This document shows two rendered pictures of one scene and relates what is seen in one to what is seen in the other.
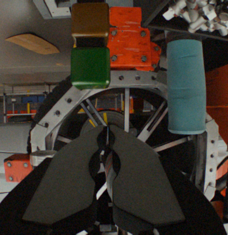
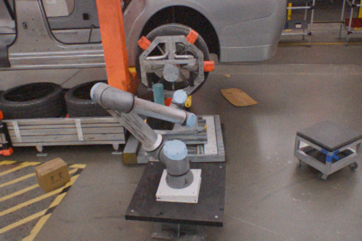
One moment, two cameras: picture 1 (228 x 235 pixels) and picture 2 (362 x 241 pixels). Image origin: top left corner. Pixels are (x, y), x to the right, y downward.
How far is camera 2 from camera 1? 252 cm
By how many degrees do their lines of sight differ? 27
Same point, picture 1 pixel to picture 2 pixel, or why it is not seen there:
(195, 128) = (157, 87)
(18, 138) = (227, 55)
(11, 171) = (211, 67)
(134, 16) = not seen: hidden behind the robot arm
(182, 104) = (161, 93)
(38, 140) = (201, 77)
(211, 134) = (144, 79)
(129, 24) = not seen: hidden behind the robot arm
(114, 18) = not seen: hidden behind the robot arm
